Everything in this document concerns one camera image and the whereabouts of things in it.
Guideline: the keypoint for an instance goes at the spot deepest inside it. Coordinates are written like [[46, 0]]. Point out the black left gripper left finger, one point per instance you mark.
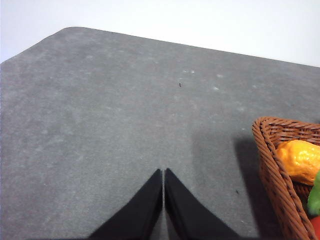
[[137, 219]]

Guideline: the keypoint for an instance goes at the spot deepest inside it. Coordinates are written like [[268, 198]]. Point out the brown wicker basket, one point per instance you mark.
[[290, 196]]

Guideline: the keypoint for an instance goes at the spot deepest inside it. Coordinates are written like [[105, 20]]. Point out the yellow toy corn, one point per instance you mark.
[[301, 159]]

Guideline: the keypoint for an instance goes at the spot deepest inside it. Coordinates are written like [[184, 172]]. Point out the red toy carrot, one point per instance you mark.
[[316, 225]]

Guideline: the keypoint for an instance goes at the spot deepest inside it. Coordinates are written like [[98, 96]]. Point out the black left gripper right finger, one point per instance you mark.
[[189, 217]]

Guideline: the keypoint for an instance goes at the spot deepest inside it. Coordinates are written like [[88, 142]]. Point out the green toy leaves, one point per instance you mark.
[[314, 198]]

